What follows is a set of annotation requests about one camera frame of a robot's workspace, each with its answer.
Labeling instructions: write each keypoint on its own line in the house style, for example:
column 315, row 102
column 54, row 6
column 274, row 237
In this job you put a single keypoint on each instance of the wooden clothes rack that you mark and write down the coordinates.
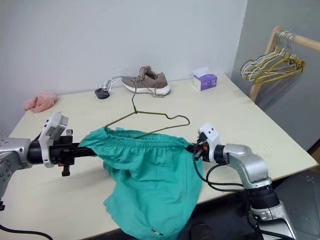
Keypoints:
column 307, row 41

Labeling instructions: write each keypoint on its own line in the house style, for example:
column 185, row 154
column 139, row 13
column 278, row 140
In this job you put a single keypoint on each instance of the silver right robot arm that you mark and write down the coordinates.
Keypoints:
column 252, row 165

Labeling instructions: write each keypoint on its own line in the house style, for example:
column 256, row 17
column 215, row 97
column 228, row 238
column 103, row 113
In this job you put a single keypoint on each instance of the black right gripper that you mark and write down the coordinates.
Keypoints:
column 201, row 150

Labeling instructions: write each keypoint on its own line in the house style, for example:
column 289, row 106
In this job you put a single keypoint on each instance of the pink fluffy slipper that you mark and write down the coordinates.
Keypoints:
column 40, row 102

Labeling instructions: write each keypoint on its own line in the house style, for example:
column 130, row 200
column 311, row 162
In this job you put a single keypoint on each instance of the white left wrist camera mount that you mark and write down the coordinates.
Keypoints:
column 53, row 127

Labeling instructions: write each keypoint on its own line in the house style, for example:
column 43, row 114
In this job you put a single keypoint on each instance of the brown sneaker with white sole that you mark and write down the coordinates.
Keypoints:
column 152, row 81

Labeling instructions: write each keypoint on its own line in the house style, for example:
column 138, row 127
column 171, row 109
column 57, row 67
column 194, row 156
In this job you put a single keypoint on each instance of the bunch of hangers on rack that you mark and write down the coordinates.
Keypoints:
column 287, row 68

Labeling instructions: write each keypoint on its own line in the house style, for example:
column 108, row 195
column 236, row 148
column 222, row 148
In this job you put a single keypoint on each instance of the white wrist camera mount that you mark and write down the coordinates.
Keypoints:
column 210, row 133
column 53, row 127

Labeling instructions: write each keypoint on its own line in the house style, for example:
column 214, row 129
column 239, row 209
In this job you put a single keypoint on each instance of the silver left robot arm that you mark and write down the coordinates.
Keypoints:
column 12, row 156

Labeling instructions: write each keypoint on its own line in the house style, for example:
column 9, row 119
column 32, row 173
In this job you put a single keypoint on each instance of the green shorts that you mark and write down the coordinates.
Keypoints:
column 155, row 180

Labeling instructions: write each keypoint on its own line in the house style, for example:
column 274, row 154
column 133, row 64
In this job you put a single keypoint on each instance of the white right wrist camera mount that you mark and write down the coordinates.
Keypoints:
column 210, row 133

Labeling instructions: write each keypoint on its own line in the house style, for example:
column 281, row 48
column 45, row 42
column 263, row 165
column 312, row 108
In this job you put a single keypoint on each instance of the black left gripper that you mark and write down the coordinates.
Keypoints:
column 62, row 152

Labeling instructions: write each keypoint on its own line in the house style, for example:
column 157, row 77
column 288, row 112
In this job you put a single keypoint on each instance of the purple tissue box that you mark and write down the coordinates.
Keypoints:
column 206, row 81

